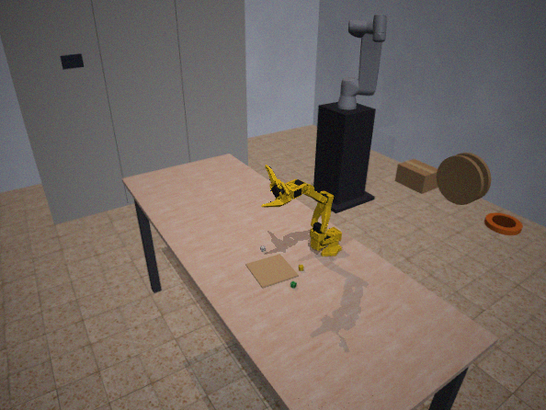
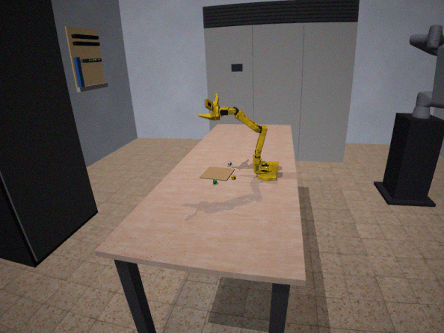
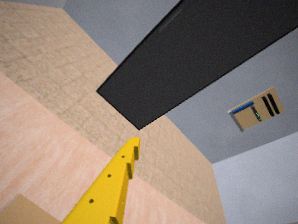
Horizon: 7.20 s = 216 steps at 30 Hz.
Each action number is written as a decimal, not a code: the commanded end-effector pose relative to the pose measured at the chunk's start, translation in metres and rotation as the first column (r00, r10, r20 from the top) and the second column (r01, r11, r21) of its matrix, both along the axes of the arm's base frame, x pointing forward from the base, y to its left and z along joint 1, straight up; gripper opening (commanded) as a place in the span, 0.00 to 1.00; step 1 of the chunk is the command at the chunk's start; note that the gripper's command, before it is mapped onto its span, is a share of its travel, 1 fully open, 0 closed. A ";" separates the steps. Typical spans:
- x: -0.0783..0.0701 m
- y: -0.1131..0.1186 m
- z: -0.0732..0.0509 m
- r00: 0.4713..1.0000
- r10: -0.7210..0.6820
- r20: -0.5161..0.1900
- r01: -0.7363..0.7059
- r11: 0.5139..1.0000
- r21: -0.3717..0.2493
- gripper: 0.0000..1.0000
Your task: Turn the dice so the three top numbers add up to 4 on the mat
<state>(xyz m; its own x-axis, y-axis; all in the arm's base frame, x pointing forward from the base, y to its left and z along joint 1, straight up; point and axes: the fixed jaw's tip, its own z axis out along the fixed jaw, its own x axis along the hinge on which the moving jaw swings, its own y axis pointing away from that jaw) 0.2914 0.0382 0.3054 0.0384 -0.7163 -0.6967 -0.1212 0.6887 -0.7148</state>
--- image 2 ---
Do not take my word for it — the tan square mat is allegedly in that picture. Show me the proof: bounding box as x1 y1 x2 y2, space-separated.
200 166 235 181

